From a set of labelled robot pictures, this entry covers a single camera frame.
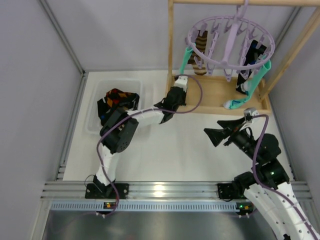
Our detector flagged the mint green sock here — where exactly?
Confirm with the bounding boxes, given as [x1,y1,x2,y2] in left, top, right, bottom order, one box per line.
[223,60,272,110]
[179,46,193,75]

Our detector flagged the black blue sport sock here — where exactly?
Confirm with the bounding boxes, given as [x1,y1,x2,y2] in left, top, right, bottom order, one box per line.
[97,88,140,126]

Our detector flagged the red yellow black argyle sock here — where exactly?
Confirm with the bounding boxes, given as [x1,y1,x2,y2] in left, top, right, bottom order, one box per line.
[105,88,136,109]

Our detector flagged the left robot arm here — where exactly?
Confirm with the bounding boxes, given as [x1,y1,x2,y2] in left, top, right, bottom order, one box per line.
[86,84,188,198]

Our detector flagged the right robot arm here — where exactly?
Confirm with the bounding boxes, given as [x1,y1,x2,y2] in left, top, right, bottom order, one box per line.
[204,114,320,240]

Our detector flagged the purple round clip hanger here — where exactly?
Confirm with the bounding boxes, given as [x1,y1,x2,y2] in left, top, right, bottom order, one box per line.
[185,5,276,78]

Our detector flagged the brown striped sock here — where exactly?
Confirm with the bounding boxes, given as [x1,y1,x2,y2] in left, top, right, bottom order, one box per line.
[188,30,210,76]

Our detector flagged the black blue sock right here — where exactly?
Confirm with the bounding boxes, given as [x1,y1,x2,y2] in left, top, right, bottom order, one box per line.
[235,40,267,95]

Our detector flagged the white plastic laundry basket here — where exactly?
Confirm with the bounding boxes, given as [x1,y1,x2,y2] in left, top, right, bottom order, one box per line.
[85,78,146,135]

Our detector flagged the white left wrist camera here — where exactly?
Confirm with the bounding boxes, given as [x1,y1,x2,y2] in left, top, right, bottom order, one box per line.
[173,75,188,93]

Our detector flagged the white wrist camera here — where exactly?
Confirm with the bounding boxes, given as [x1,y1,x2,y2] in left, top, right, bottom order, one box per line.
[173,75,188,93]
[243,107,259,124]

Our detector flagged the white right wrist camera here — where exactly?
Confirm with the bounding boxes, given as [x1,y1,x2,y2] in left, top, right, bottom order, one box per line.
[243,107,259,124]

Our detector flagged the wooden hanger rack frame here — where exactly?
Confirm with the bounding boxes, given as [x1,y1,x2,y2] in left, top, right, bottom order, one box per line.
[166,0,320,116]

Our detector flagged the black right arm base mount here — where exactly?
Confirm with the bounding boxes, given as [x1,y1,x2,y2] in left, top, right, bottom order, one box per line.
[217,183,245,202]

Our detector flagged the grey slotted cable duct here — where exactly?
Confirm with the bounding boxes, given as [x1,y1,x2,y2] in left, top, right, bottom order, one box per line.
[50,200,254,213]

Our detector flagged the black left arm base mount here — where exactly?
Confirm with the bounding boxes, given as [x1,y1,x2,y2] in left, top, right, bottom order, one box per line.
[84,183,130,200]

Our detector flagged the aluminium frame post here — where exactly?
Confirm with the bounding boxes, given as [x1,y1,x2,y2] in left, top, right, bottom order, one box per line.
[37,0,87,76]

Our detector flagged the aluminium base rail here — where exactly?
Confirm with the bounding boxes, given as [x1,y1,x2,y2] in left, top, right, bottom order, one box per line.
[41,181,311,201]

